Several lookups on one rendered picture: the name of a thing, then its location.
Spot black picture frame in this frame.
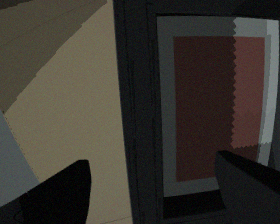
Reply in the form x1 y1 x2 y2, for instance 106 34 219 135
112 0 280 224

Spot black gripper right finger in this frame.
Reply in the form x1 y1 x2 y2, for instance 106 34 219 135
213 149 280 224

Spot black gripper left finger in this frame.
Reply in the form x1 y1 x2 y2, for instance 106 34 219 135
0 160 92 224

